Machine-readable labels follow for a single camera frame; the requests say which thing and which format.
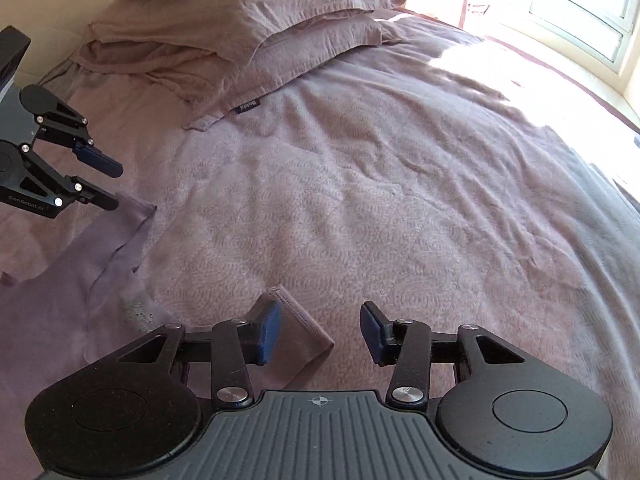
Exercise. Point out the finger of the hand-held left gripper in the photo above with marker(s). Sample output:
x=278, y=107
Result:
x=100, y=160
x=102, y=200

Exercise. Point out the mauve pillow with dark tag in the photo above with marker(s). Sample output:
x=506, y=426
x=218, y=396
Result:
x=300, y=50

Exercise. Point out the plain mauve pillow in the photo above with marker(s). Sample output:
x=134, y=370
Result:
x=240, y=5

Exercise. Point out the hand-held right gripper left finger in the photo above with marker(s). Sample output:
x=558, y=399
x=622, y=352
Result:
x=267, y=332

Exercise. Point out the mauve shirt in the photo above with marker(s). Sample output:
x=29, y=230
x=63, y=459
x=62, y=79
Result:
x=75, y=285

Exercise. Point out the white framed window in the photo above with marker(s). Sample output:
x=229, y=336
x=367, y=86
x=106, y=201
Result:
x=575, y=5

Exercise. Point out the pink textured bedspread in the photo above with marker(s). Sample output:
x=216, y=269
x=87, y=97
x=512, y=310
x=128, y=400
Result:
x=350, y=185

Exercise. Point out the pale stone windowsill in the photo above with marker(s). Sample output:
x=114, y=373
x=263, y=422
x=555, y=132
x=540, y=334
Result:
x=590, y=87

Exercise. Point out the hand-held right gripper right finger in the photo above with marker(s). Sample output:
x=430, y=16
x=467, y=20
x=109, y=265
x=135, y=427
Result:
x=372, y=332

